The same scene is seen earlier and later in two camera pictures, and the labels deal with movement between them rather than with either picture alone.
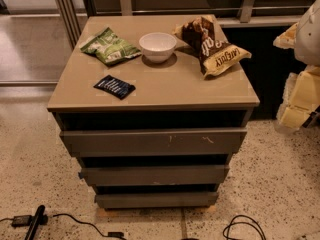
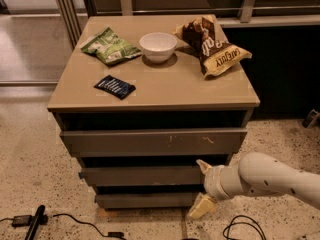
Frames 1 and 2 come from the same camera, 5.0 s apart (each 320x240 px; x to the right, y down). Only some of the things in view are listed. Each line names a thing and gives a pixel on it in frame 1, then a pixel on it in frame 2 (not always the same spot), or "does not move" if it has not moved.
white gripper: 308,39 → 213,183
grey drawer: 154,175 does not move
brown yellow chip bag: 216,55 does not move
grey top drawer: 149,143 does not move
